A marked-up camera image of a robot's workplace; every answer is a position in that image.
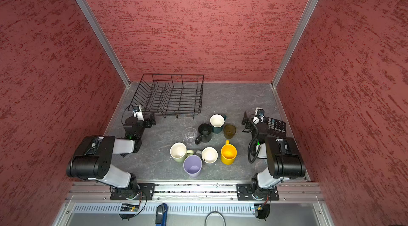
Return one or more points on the grey mug cream inside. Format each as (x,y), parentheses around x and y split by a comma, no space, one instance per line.
(209,155)

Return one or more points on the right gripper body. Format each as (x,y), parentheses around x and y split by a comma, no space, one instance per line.
(248,122)

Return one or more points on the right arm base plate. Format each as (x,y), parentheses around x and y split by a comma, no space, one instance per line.
(246,191)

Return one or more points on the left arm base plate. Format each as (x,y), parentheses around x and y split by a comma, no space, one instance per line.
(141,191)

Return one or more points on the clear plastic cup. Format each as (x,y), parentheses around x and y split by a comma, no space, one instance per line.
(189,135)

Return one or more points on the black mug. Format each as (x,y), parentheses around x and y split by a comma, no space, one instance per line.
(204,134)

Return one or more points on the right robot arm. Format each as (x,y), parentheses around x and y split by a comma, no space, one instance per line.
(270,142)

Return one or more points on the right corner aluminium profile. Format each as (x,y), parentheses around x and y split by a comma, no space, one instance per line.
(300,28)

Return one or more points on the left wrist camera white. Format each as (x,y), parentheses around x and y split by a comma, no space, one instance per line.
(137,112)

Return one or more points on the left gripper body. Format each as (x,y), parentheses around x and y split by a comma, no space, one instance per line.
(145,122)

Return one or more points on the teal mug white inside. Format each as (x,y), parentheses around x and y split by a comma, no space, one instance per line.
(217,121)

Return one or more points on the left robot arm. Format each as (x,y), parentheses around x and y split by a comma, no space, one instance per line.
(92,161)

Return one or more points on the lavender cup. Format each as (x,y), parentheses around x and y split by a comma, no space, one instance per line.
(192,165)

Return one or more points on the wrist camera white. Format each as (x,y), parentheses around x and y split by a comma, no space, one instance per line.
(137,112)
(260,112)

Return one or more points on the yellow mug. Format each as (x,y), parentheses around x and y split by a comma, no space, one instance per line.
(228,153)

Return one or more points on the blue handled tool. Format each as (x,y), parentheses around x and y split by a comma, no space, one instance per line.
(161,215)

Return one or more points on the light green mug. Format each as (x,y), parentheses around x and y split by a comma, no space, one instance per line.
(179,152)

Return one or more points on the black wire dish rack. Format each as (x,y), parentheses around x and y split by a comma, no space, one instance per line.
(178,95)

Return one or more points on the corner aluminium profile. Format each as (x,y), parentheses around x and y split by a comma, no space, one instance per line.
(300,28)
(97,29)

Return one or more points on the front aluminium rail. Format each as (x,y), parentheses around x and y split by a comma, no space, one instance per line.
(199,191)

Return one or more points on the black calculator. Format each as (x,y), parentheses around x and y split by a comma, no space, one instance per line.
(276,128)

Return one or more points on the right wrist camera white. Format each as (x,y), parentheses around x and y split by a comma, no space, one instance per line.
(260,112)

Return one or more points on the left corner aluminium profile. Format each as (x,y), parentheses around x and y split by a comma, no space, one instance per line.
(97,29)

